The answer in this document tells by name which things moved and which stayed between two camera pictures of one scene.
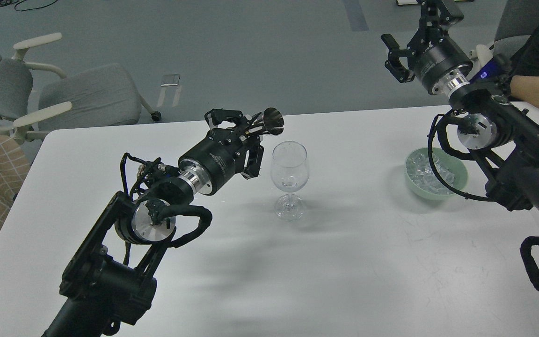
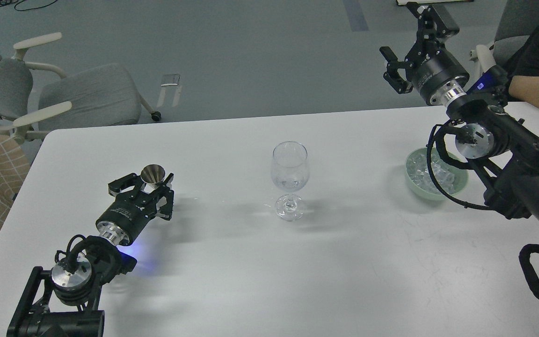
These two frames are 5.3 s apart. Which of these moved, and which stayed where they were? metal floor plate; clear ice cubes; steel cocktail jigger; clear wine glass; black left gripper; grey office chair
Moved: steel cocktail jigger; black left gripper
Stayed: clear ice cubes; grey office chair; clear wine glass; metal floor plate
